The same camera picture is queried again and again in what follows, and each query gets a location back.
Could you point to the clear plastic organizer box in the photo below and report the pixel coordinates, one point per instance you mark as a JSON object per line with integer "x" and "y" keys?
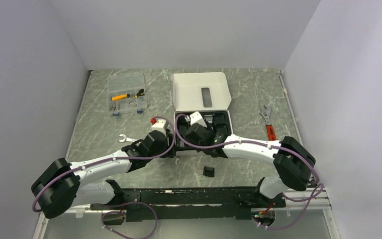
{"x": 129, "y": 83}

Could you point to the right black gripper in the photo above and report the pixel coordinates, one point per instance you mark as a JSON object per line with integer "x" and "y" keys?
{"x": 209, "y": 129}

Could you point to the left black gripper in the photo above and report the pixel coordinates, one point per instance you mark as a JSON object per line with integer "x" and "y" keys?
{"x": 170, "y": 141}

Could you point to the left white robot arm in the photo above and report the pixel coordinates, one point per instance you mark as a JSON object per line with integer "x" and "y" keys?
{"x": 64, "y": 185}

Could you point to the white hair clipper box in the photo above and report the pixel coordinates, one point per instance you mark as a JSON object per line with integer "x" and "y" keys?
{"x": 206, "y": 93}

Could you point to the red handled adjustable wrench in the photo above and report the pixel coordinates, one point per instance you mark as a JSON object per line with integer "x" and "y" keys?
{"x": 265, "y": 112}

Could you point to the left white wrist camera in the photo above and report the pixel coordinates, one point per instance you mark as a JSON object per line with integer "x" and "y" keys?
{"x": 159, "y": 125}

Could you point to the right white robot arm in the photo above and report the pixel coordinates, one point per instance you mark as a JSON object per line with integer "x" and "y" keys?
{"x": 292, "y": 162}

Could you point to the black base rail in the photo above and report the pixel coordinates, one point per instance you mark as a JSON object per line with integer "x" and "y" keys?
{"x": 191, "y": 203}

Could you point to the silver combination wrench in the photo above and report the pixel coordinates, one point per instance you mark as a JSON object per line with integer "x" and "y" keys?
{"x": 125, "y": 138}

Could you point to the black yellow small tool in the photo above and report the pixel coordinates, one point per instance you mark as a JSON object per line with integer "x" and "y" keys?
{"x": 140, "y": 93}

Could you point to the black comb guard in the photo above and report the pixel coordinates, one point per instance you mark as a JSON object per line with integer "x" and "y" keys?
{"x": 208, "y": 171}

